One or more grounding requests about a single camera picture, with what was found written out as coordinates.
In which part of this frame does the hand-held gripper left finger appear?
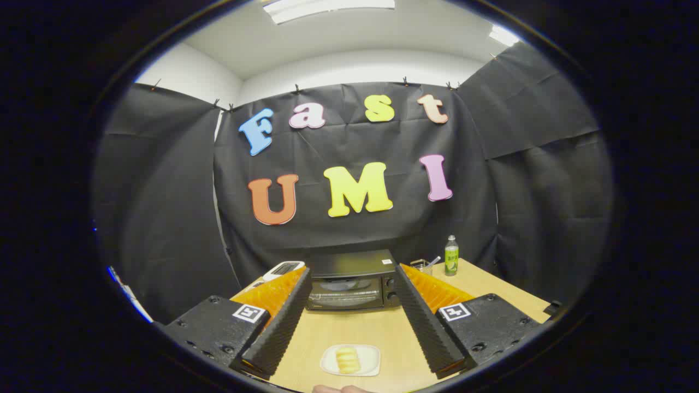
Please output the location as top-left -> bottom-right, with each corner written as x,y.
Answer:
163,266 -> 313,381

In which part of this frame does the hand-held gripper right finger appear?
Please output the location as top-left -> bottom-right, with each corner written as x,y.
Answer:
394,263 -> 542,380

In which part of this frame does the golden layered bread roll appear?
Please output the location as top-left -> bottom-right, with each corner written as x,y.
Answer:
335,347 -> 362,374

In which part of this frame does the black toaster oven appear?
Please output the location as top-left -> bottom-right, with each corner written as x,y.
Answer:
306,249 -> 402,312

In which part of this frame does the white pop-up toaster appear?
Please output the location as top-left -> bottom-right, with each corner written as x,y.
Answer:
243,261 -> 306,293

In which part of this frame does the white plate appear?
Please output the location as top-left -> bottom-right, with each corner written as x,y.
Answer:
320,344 -> 381,377

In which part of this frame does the green label drink bottle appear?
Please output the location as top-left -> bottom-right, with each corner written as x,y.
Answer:
444,235 -> 460,277

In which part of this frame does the small ceiling light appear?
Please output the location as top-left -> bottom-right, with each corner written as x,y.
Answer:
488,25 -> 520,47

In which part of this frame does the long ceiling light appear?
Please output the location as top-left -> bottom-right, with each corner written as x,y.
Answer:
262,0 -> 396,26

